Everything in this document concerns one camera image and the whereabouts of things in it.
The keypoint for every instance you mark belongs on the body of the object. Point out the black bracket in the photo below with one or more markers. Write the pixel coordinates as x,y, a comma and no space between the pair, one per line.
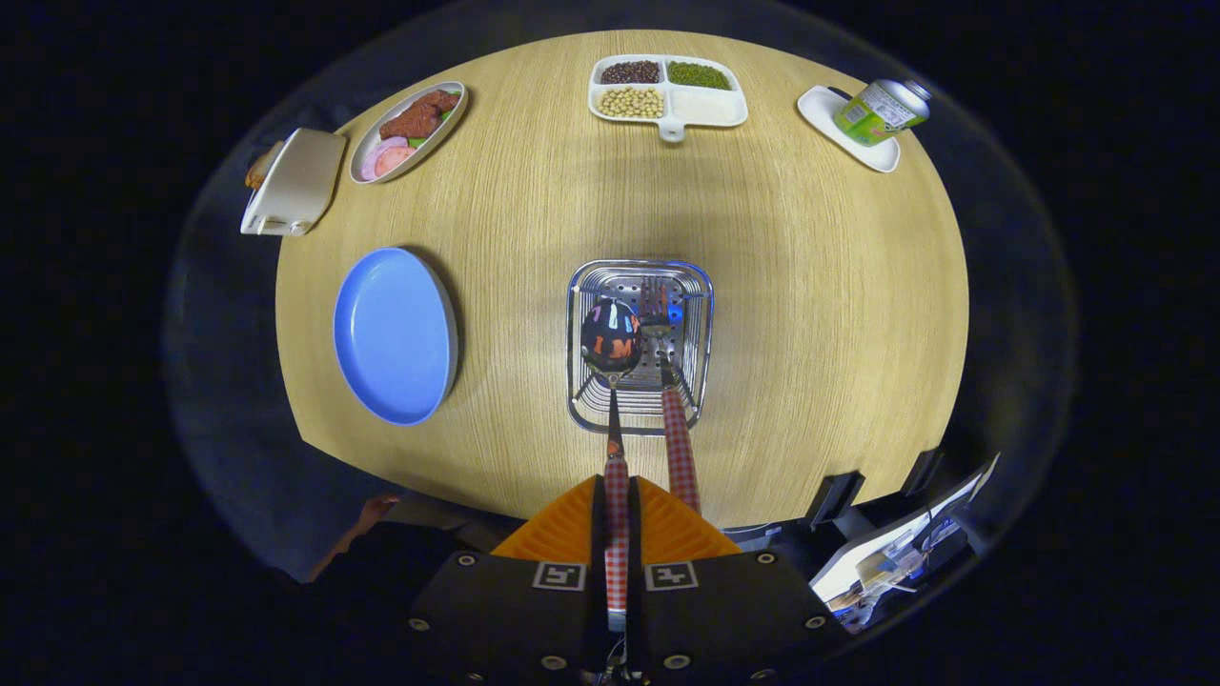
923,471
835,498

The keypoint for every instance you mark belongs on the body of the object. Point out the white divided dish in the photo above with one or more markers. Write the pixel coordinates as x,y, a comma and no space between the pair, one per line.
710,107

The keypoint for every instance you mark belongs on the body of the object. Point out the pink ham slice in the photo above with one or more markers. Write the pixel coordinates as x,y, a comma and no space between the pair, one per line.
396,160
375,152

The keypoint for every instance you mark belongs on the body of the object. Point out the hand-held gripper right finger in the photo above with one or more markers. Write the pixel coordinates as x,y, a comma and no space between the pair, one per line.
634,543

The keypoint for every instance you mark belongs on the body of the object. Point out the pile of green beans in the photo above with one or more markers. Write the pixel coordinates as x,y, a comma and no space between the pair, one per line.
699,75

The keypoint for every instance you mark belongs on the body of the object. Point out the perforated metal basket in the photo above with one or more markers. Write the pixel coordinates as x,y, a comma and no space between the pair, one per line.
640,405

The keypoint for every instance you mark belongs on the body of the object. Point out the brown bread slice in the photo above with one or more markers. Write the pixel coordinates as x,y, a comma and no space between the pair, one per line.
259,171

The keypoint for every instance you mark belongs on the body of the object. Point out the green label metal bottle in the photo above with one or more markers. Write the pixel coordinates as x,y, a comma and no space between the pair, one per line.
882,110

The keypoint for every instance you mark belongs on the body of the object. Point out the white oval plate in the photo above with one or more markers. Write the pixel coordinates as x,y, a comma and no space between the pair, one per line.
440,131

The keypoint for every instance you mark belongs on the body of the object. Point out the small white dish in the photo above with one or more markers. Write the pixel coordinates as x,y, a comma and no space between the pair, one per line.
820,110

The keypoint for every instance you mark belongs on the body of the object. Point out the person's trouser leg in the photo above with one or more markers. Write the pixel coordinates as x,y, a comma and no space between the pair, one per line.
448,522

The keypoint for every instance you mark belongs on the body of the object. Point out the white toaster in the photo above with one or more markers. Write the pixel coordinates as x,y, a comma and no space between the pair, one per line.
300,181

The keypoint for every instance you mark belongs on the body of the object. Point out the pile of dark beans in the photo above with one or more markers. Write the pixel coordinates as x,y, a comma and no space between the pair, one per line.
630,72

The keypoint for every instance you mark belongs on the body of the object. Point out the blue plate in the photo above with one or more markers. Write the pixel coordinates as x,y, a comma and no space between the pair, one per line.
391,333

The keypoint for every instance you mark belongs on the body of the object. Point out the pile of yellow soybeans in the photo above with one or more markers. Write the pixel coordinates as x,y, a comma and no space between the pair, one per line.
630,102

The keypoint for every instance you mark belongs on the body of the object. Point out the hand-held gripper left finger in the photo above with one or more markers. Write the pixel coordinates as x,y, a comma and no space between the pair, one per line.
599,534

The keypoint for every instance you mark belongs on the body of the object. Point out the brown meat piece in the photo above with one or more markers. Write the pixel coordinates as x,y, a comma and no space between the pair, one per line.
416,119

